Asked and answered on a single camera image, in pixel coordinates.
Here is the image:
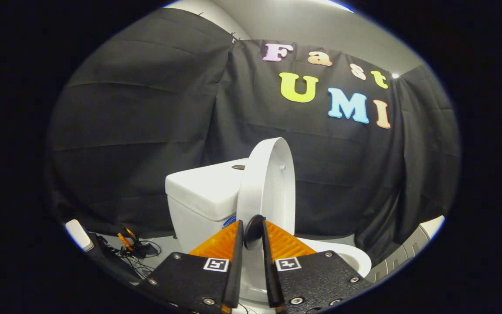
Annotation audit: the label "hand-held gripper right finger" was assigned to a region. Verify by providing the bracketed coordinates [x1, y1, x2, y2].
[261, 219, 372, 314]

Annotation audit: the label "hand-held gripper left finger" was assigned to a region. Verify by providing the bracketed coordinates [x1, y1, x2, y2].
[140, 219, 245, 314]

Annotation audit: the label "white toilet lid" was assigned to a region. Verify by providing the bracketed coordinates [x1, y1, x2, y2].
[236, 137, 297, 302]

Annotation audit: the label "white toilet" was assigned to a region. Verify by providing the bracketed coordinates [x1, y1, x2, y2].
[165, 157, 373, 304]

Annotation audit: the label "grey slotted panel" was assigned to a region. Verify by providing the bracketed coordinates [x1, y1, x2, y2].
[366, 224, 431, 285]

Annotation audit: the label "small white device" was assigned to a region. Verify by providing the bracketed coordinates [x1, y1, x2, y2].
[64, 219, 95, 253]

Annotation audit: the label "black backdrop cloth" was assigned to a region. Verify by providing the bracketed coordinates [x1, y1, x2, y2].
[45, 7, 461, 267]

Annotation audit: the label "loose floor cables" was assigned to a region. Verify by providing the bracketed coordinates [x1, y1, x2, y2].
[118, 238, 163, 280]

